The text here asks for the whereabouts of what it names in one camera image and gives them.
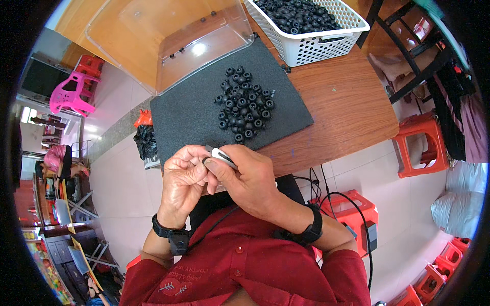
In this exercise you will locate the heap of black grommets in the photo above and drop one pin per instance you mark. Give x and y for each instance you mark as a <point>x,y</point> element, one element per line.
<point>298,15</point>

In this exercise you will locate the pile of black rubber grommets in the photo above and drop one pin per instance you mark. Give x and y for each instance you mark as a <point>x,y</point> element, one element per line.
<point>245,105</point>

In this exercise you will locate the orange plastic bag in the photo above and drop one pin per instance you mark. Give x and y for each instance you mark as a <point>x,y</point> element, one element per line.
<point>143,118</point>

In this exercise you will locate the single black rubber grommet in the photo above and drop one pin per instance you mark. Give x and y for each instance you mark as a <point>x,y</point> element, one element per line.
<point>205,159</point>

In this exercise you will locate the black power adapter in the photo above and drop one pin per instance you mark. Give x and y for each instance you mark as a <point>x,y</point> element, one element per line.
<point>371,237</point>

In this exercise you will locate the grey pillow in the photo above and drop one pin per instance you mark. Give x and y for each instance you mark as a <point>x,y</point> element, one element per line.
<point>457,213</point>

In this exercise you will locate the grey white hand tool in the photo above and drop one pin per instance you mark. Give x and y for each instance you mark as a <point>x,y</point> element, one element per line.
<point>222,155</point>

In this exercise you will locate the red plastic stool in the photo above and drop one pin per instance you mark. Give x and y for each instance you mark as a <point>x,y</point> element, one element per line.
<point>461,243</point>
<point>405,298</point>
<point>419,130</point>
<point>352,214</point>
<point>430,283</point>
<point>450,257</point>

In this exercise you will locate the person's left hand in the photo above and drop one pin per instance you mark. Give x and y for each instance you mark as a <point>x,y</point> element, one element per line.
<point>180,187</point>

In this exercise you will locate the stack of red stools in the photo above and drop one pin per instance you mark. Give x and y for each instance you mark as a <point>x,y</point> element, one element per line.
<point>90,67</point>

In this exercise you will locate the black foam mat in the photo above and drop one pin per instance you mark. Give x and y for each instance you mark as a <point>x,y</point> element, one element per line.
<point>187,111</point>

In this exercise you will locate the white perforated plastic basket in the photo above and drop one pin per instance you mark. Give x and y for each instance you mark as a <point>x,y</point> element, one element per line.
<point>317,48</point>

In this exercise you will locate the white pillow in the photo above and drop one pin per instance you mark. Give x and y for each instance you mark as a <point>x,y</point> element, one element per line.
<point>467,176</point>

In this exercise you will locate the pink plastic chair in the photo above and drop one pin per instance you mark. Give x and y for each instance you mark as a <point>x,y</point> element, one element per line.
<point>67,95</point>

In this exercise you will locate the black wrist band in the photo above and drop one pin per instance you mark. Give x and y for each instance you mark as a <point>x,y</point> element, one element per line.
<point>178,241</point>
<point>312,229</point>

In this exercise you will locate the hanging dark clothes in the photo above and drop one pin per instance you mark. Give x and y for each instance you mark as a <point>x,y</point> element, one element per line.
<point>455,118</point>

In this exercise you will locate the black television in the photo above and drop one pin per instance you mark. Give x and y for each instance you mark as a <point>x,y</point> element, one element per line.
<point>42,78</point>

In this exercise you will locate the person's body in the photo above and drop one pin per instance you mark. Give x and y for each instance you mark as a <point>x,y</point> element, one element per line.
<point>249,267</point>

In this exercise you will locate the dark wooden chair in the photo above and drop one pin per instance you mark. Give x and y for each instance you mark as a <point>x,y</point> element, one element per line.
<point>405,38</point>

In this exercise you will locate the clear plastic box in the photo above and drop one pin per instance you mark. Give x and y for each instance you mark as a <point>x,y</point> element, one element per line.
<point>160,42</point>

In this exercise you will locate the black plastic bag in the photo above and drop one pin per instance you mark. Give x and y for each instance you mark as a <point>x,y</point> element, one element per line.
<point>146,141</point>

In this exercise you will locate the cluttered shelves with goods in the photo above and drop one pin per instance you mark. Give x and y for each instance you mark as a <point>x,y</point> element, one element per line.
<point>57,237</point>

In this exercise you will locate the person's right hand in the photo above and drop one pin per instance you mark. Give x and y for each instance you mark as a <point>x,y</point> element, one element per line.
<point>252,183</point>

